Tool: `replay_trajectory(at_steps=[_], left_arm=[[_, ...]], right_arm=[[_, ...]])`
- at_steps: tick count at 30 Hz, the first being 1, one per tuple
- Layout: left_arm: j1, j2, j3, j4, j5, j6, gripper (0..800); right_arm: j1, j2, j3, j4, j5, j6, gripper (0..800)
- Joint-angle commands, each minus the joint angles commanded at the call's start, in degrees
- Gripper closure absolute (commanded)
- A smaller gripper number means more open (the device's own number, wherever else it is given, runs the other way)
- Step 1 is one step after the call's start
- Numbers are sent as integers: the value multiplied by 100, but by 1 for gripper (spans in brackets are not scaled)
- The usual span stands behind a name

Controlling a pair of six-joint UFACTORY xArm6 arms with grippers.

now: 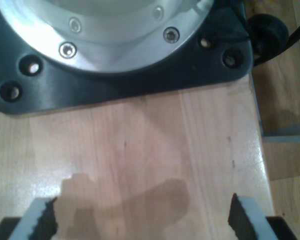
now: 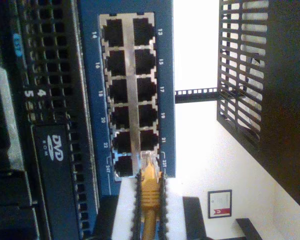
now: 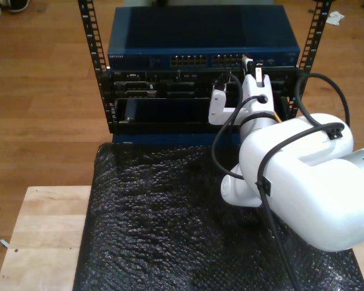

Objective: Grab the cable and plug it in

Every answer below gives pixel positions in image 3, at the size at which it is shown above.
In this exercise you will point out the black bubble mat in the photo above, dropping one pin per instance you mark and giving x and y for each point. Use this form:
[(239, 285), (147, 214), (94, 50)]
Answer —
[(154, 227)]

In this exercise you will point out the black rack server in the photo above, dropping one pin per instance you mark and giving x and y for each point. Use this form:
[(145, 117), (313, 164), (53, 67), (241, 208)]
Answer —
[(170, 86)]

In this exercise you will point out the blue base panel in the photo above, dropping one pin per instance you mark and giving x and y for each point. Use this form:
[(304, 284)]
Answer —
[(170, 139)]

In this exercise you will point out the blue network switch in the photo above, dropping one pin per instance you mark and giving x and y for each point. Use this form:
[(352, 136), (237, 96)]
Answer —
[(200, 30)]

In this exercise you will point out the black perforated rack post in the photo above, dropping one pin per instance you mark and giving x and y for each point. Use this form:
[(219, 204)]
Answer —
[(321, 30), (88, 30)]

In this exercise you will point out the crumpled white paper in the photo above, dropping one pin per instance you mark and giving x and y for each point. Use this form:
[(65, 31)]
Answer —
[(335, 18)]

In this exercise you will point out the black shoe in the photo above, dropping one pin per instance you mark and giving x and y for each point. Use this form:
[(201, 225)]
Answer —
[(19, 5)]

